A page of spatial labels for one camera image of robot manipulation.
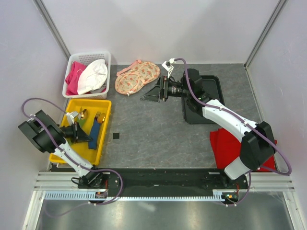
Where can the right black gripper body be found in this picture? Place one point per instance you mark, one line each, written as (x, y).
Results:
(171, 89)

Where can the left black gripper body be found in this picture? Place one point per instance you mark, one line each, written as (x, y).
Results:
(71, 132)

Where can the blue paper napkin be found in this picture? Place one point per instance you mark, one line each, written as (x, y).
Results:
(94, 133)

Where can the iridescent gold spoon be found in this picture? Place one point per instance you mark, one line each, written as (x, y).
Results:
(101, 118)

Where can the purple metal fork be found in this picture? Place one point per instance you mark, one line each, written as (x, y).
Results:
(96, 118)

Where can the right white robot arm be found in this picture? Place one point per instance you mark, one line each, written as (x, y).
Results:
(256, 139)

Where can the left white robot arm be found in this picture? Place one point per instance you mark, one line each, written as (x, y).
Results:
(41, 130)

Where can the patterned peach oven mitt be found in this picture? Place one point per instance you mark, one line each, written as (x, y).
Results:
(133, 78)

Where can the yellow plastic bin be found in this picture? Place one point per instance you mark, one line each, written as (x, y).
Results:
(93, 107)

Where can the small black square marker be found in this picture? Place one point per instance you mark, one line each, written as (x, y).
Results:
(116, 135)

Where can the black plastic tray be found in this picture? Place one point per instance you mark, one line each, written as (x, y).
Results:
(211, 85)

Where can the pink cloth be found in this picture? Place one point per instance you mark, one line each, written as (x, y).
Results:
(73, 77)

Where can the white cloth cap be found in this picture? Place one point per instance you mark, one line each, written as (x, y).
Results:
(93, 78)

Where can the white perforated basket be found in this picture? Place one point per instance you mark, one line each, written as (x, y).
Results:
(86, 59)

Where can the red folded cloth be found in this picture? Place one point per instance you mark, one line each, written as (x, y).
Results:
(226, 149)

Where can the green handled tool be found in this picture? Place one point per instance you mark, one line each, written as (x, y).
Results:
(81, 119)

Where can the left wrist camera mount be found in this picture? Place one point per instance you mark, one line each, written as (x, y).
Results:
(71, 116)

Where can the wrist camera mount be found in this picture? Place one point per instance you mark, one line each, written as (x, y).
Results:
(71, 116)
(168, 66)

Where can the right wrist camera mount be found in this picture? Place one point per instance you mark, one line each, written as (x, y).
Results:
(168, 66)

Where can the white toothed cable duct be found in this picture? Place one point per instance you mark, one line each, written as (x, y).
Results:
(95, 196)

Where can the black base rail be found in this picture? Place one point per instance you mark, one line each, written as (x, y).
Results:
(166, 180)

